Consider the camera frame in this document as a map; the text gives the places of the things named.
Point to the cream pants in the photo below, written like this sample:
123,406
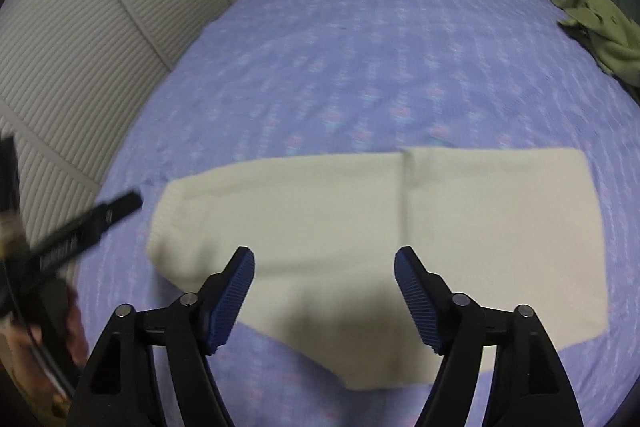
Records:
325,217

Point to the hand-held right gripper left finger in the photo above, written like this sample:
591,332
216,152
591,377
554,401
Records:
230,302

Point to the person's left hand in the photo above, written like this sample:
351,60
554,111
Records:
79,332

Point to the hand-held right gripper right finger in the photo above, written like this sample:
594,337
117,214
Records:
417,302

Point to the olive green garment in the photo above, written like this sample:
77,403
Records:
605,32

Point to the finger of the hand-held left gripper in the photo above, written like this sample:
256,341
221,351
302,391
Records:
85,232

